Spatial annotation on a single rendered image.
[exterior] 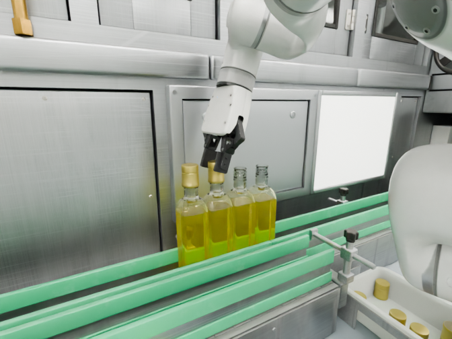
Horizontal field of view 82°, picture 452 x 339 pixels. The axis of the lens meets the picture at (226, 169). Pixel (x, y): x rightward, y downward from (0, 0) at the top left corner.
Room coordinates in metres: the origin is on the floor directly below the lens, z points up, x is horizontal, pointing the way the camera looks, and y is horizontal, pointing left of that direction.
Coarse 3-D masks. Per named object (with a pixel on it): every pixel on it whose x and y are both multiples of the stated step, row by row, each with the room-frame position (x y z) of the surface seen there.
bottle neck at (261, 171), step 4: (260, 164) 0.59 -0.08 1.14; (264, 164) 0.59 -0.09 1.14; (256, 168) 0.58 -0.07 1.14; (260, 168) 0.57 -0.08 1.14; (264, 168) 0.57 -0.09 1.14; (256, 172) 0.58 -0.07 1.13; (260, 172) 0.57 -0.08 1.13; (264, 172) 0.57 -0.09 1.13; (256, 176) 0.58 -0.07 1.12; (260, 176) 0.57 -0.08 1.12; (264, 176) 0.57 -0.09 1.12; (256, 180) 0.58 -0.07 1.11; (260, 180) 0.57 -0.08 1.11; (264, 180) 0.57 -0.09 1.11; (256, 184) 0.58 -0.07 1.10; (260, 184) 0.57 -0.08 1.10; (264, 184) 0.57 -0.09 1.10
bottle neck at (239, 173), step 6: (234, 168) 0.55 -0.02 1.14; (240, 168) 0.57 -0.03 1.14; (246, 168) 0.56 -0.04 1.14; (234, 174) 0.55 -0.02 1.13; (240, 174) 0.54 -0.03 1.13; (246, 174) 0.55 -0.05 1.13; (234, 180) 0.55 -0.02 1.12; (240, 180) 0.54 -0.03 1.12; (246, 180) 0.55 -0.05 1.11; (234, 186) 0.55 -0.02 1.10; (240, 186) 0.54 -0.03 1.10
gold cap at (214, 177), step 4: (212, 160) 0.54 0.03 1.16; (208, 164) 0.53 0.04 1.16; (212, 164) 0.52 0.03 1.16; (208, 168) 0.53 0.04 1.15; (212, 168) 0.52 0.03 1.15; (208, 172) 0.53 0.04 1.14; (212, 172) 0.52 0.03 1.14; (216, 172) 0.52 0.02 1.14; (212, 176) 0.52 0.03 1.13; (216, 176) 0.52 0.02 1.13; (220, 176) 0.52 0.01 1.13; (208, 180) 0.53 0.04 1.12; (212, 180) 0.52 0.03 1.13; (216, 180) 0.52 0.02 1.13; (220, 180) 0.52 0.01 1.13; (224, 180) 0.53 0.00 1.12
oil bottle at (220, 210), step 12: (216, 204) 0.50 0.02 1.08; (228, 204) 0.52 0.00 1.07; (216, 216) 0.50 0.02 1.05; (228, 216) 0.51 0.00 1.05; (216, 228) 0.50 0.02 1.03; (228, 228) 0.51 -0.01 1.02; (216, 240) 0.50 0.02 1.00; (228, 240) 0.51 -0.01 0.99; (216, 252) 0.50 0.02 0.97; (228, 252) 0.51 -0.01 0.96
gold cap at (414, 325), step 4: (412, 324) 0.47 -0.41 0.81; (416, 324) 0.47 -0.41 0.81; (420, 324) 0.47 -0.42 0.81; (412, 328) 0.46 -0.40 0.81; (416, 328) 0.46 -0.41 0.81; (420, 328) 0.46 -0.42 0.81; (424, 328) 0.46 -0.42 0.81; (416, 332) 0.45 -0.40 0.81; (420, 332) 0.45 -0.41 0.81; (424, 332) 0.45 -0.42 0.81; (428, 332) 0.45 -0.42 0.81; (420, 336) 0.44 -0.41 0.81; (424, 336) 0.44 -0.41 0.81
